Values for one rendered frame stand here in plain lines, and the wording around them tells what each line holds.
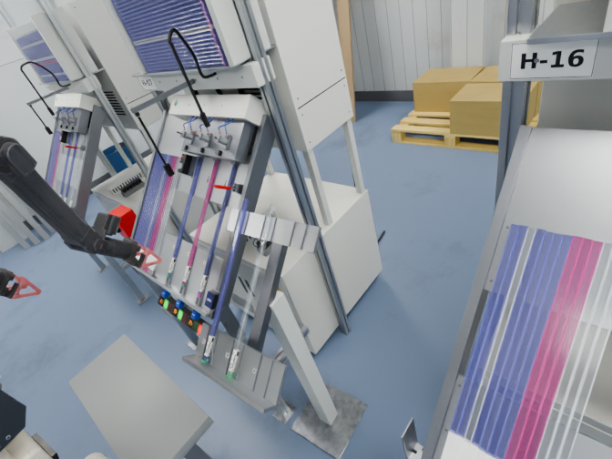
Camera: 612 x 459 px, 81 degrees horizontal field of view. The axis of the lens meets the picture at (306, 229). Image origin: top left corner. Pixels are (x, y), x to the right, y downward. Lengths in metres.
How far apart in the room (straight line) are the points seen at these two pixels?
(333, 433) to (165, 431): 0.74
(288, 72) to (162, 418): 1.18
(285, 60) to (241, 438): 1.57
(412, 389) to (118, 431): 1.15
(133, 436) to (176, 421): 0.14
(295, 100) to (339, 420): 1.32
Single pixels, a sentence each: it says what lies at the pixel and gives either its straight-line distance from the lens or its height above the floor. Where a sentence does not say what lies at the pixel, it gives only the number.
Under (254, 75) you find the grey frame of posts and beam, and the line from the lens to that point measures 1.16.
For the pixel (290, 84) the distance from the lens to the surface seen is 1.32.
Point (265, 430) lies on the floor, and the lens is 1.84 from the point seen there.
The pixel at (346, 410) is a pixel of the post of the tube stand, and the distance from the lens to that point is 1.76.
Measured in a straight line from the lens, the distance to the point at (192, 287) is 1.40.
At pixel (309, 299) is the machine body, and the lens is 1.63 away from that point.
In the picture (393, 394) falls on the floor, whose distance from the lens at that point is 1.77.
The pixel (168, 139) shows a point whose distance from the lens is 1.74.
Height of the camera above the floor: 1.58
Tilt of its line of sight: 36 degrees down
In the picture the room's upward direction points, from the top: 19 degrees counter-clockwise
